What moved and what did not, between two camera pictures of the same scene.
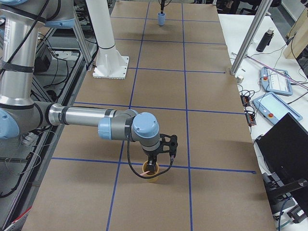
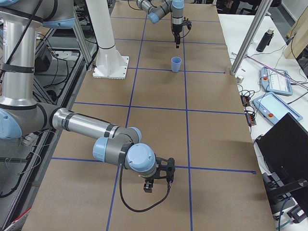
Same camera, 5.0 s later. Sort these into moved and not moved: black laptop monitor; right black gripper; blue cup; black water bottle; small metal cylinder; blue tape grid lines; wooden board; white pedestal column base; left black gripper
Moved: blue cup; left black gripper; right black gripper
Not moved: wooden board; white pedestal column base; blue tape grid lines; black laptop monitor; black water bottle; small metal cylinder
